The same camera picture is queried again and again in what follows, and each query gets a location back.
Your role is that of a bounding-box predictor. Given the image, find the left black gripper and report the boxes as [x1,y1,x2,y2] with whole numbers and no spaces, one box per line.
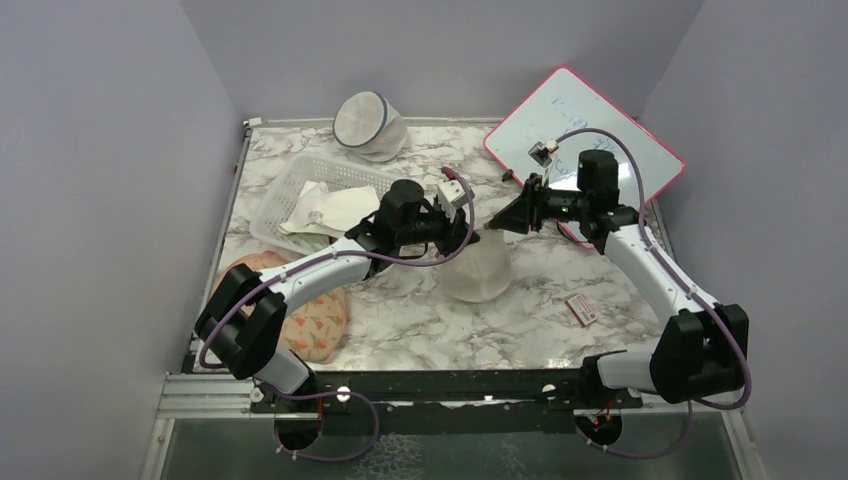
[397,200,480,258]

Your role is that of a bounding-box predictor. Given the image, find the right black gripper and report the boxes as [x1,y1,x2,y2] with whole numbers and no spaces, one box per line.
[490,174,590,234]

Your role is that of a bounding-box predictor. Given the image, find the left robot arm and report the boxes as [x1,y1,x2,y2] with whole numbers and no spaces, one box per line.
[194,168,477,411]

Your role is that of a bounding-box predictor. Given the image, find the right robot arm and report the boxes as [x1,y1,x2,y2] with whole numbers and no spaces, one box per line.
[487,150,750,407]

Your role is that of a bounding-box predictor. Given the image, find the round mesh laundry bag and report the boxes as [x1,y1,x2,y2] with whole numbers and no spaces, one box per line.
[331,91,408,163]

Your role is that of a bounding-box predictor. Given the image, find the white plastic basket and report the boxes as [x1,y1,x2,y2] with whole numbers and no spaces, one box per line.
[249,153,401,255]

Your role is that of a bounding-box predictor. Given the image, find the pink framed whiteboard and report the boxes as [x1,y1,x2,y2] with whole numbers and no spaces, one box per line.
[483,66,686,209]

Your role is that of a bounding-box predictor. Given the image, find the white cloth in basket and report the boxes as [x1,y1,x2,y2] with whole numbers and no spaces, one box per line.
[277,181,379,238]

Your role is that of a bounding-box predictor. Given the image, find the small red box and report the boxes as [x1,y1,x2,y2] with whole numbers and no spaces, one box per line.
[566,293,598,328]

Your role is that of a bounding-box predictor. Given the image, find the floral orange cushion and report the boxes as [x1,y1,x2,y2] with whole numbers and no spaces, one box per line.
[213,250,349,363]

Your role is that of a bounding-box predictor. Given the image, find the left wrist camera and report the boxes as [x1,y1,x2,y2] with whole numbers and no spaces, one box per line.
[436,179,468,221]

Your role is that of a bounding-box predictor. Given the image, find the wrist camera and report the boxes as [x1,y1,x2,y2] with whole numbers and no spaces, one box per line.
[436,179,468,221]
[528,139,559,186]

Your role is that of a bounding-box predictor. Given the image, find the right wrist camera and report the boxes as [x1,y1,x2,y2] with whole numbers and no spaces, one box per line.
[528,139,559,186]

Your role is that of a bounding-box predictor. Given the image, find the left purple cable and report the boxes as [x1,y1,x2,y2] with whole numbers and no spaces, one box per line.
[197,165,477,371]

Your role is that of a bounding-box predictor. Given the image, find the purple cable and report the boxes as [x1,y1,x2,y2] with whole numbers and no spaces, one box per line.
[197,165,477,371]
[556,127,754,412]

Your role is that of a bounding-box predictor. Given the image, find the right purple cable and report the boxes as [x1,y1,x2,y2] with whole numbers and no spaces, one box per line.
[556,127,754,412]

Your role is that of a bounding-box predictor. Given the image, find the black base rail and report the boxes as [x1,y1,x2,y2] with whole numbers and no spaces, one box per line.
[233,364,643,438]

